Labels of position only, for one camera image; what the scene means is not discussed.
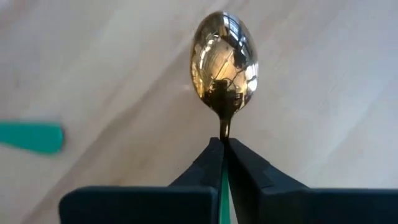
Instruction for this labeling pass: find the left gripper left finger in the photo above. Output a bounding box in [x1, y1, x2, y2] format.
[58, 137, 225, 224]

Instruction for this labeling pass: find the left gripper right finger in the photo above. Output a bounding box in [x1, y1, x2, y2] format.
[228, 138, 398, 224]

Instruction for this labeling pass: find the gold spoon green handle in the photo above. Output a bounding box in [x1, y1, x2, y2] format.
[190, 11, 259, 224]
[0, 119, 65, 156]

